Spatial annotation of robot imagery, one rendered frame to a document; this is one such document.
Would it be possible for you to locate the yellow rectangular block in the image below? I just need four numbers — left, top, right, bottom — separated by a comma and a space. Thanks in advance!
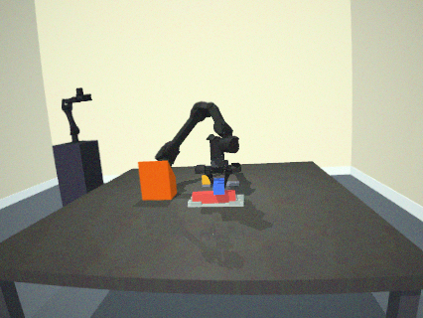
202, 175, 211, 185

